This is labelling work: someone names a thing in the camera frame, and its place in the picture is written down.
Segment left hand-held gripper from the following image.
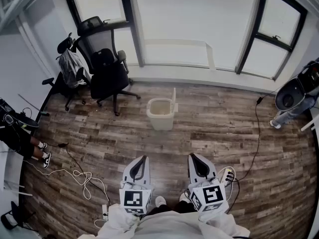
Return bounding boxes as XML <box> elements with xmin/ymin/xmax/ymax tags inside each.
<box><xmin>119</xmin><ymin>155</ymin><xmax>153</xmax><ymax>215</ymax></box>

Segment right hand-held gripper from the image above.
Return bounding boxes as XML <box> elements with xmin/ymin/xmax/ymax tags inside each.
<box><xmin>187</xmin><ymin>153</ymin><xmax>230</xmax><ymax>214</ymax></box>

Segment person's left forearm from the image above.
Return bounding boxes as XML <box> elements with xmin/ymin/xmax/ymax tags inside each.
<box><xmin>97</xmin><ymin>204</ymin><xmax>140</xmax><ymax>239</ymax></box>

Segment person's right forearm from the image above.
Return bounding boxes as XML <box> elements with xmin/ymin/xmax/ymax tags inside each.
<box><xmin>198</xmin><ymin>212</ymin><xmax>251</xmax><ymax>239</ymax></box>

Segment white power strip with plugs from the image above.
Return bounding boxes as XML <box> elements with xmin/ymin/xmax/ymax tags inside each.
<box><xmin>218</xmin><ymin>166</ymin><xmax>236</xmax><ymax>188</ymax></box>

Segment person's white left shoe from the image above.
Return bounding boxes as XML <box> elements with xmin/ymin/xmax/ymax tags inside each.
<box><xmin>155</xmin><ymin>195</ymin><xmax>167</xmax><ymax>208</ymax></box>

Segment person's black trouser legs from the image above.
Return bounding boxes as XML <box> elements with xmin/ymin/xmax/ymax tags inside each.
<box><xmin>147</xmin><ymin>200</ymin><xmax>197</xmax><ymax>215</ymax></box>

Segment person's white jacket torso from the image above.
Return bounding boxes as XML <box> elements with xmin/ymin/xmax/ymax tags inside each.
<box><xmin>134</xmin><ymin>209</ymin><xmax>207</xmax><ymax>239</ymax></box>

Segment black mesh office chair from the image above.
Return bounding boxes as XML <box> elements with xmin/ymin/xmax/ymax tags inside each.
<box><xmin>73</xmin><ymin>15</ymin><xmax>142</xmax><ymax>117</ymax></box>

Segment black office chair with bag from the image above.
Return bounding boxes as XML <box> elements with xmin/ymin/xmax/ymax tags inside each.
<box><xmin>41</xmin><ymin>32</ymin><xmax>88</xmax><ymax>112</ymax></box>

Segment clear plastic bag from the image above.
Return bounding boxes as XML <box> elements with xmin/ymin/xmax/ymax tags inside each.
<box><xmin>58</xmin><ymin>49</ymin><xmax>87</xmax><ymax>89</ymax></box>

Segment thin grey rod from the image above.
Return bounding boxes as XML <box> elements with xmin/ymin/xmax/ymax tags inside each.
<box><xmin>17</xmin><ymin>93</ymin><xmax>50</xmax><ymax>117</ymax></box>

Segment white desk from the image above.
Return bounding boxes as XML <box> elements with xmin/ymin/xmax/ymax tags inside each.
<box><xmin>0</xmin><ymin>140</ymin><xmax>33</xmax><ymax>199</ymax></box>

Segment black metal stand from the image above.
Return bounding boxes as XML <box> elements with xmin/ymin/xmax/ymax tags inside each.
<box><xmin>0</xmin><ymin>201</ymin><xmax>35</xmax><ymax>231</ymax></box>

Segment white cable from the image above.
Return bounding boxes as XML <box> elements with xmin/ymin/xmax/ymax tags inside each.
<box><xmin>23</xmin><ymin>159</ymin><xmax>112</xmax><ymax>206</ymax></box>

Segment thin black cable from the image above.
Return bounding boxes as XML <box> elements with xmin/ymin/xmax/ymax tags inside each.
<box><xmin>48</xmin><ymin>142</ymin><xmax>112</xmax><ymax>206</ymax></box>

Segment long black cable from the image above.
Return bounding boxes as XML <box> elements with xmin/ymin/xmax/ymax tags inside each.
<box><xmin>225</xmin><ymin>91</ymin><xmax>277</xmax><ymax>214</ymax></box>

